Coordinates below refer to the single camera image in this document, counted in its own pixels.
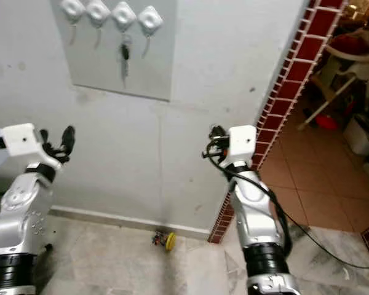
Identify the small yellow toy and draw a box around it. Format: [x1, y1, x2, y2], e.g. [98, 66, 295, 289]
[152, 230, 177, 251]

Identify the wooden high chair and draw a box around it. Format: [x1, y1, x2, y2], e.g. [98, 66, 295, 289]
[298, 31, 369, 130]

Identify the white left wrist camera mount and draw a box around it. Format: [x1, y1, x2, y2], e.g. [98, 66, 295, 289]
[2, 123, 47, 170]

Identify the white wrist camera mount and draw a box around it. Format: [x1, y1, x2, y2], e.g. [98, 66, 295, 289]
[228, 125, 258, 167]
[2, 123, 47, 170]

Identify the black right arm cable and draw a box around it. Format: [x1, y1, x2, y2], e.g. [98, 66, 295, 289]
[204, 151, 369, 270]

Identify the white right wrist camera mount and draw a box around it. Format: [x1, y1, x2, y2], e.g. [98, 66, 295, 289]
[228, 125, 258, 167]

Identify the white bin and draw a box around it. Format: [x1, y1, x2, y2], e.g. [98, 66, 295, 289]
[343, 114, 369, 156]

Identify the white wall hook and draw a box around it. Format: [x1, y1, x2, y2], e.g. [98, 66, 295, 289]
[138, 5, 164, 59]
[85, 0, 111, 50]
[111, 1, 138, 34]
[60, 0, 85, 45]

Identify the red bowl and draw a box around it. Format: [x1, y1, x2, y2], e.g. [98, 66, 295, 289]
[314, 112, 339, 130]

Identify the grey hook board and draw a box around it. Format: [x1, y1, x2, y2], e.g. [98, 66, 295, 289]
[50, 0, 178, 102]

